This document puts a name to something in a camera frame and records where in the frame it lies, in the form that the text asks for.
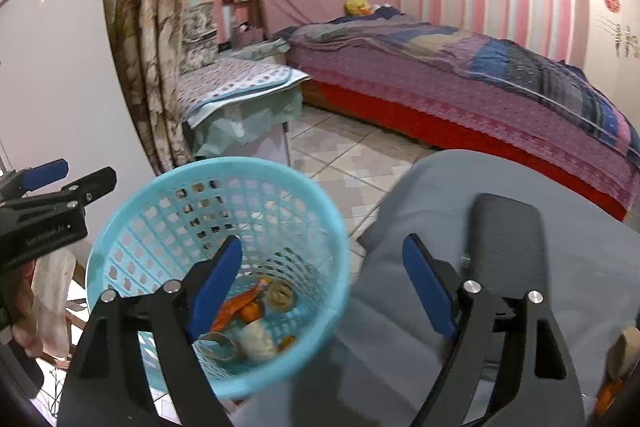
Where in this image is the black phone wallet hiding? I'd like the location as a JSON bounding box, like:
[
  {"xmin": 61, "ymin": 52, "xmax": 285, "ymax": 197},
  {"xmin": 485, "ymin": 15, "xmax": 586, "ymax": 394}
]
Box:
[{"xmin": 465, "ymin": 193, "xmax": 551, "ymax": 308}]

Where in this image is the striped patchwork blanket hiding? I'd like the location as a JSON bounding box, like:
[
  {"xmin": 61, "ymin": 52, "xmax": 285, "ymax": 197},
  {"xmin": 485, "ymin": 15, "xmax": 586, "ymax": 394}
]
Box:
[{"xmin": 280, "ymin": 7, "xmax": 633, "ymax": 148}]

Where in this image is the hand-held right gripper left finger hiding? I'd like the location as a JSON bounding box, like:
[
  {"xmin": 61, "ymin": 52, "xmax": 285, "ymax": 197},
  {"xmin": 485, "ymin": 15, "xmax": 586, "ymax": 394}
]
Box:
[{"xmin": 57, "ymin": 234, "xmax": 244, "ymax": 427}]

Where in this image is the light blue plastic basket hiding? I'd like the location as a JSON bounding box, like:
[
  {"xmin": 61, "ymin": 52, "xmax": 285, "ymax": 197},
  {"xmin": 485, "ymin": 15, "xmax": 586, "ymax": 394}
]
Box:
[{"xmin": 85, "ymin": 156, "xmax": 352, "ymax": 400}]

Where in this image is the white dotted cushion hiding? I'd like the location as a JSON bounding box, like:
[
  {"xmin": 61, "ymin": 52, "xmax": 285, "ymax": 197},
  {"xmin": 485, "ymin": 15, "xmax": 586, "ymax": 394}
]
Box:
[{"xmin": 177, "ymin": 57, "xmax": 313, "ymax": 128}]

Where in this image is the beige paper wad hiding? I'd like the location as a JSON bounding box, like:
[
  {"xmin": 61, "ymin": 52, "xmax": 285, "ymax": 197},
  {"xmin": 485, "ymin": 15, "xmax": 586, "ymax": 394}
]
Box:
[{"xmin": 602, "ymin": 327, "xmax": 640, "ymax": 380}]

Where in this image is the orange snack wrapper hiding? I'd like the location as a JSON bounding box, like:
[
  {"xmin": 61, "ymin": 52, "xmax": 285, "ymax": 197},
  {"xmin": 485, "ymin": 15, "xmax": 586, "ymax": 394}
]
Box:
[{"xmin": 595, "ymin": 377, "xmax": 626, "ymax": 418}]

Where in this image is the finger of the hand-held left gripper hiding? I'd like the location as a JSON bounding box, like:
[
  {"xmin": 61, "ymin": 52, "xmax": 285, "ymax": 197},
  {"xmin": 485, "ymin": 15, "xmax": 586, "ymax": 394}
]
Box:
[
  {"xmin": 0, "ymin": 167, "xmax": 117, "ymax": 228},
  {"xmin": 0, "ymin": 159, "xmax": 69, "ymax": 206}
]

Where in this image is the bed with purple dotted sheet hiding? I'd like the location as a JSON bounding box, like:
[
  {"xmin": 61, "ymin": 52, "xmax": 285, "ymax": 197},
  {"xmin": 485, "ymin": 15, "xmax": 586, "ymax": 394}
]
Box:
[{"xmin": 272, "ymin": 7, "xmax": 640, "ymax": 223}]

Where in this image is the pink draped cloth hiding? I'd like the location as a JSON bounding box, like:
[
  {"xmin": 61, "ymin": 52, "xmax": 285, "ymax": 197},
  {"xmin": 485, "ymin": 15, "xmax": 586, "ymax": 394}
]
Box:
[{"xmin": 30, "ymin": 249, "xmax": 76, "ymax": 358}]

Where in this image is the blue floral curtain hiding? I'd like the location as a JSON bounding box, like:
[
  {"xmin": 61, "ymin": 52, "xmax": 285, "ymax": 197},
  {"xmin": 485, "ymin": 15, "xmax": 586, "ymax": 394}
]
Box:
[{"xmin": 102, "ymin": 0, "xmax": 223, "ymax": 172}]

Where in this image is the grey-blue table cloth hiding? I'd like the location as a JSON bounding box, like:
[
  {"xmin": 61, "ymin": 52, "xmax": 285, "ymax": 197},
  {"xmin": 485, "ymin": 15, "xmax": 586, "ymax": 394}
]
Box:
[{"xmin": 230, "ymin": 149, "xmax": 640, "ymax": 427}]

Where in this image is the white tissue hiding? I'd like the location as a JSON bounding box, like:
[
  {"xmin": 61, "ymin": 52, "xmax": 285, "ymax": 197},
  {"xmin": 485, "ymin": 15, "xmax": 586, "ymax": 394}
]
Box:
[{"xmin": 240, "ymin": 321, "xmax": 278, "ymax": 363}]

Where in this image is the person's left hand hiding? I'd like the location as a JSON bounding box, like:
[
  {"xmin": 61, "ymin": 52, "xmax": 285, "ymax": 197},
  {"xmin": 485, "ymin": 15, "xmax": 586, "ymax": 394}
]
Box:
[{"xmin": 10, "ymin": 262, "xmax": 37, "ymax": 343}]

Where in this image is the pink bed headboard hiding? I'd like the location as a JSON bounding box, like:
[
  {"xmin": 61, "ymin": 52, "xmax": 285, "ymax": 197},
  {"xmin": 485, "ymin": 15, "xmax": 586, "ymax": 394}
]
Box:
[{"xmin": 252, "ymin": 0, "xmax": 401, "ymax": 38}]

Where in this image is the small pink box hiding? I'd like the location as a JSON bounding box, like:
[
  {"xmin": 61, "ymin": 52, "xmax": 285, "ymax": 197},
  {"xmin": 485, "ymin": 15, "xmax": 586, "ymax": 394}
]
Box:
[{"xmin": 232, "ymin": 24, "xmax": 266, "ymax": 48}]

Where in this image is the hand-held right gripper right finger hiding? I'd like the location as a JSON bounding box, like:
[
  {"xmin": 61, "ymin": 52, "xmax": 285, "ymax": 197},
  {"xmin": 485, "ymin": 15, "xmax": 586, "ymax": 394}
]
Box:
[{"xmin": 401, "ymin": 233, "xmax": 586, "ymax": 427}]

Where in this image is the large orange peel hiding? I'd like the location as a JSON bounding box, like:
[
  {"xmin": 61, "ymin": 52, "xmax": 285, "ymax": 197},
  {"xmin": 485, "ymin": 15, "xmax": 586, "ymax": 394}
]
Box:
[{"xmin": 210, "ymin": 284, "xmax": 263, "ymax": 333}]

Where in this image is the green covered storage box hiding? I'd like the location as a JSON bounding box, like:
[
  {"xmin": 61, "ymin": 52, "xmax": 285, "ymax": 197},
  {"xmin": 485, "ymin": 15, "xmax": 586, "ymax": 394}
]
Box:
[{"xmin": 182, "ymin": 92, "xmax": 306, "ymax": 168}]

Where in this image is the wooden chair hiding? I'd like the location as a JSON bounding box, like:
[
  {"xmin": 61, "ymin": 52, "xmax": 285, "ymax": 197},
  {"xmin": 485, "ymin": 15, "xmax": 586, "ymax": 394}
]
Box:
[{"xmin": 40, "ymin": 302, "xmax": 93, "ymax": 368}]

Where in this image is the white refrigerator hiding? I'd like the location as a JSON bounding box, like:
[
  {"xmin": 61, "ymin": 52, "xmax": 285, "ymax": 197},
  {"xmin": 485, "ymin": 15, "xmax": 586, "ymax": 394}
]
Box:
[{"xmin": 0, "ymin": 0, "xmax": 156, "ymax": 208}]

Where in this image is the white wardrobe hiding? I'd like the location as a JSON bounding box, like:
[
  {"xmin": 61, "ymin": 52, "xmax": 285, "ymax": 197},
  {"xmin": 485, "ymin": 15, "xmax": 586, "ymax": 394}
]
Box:
[{"xmin": 575, "ymin": 0, "xmax": 640, "ymax": 80}]

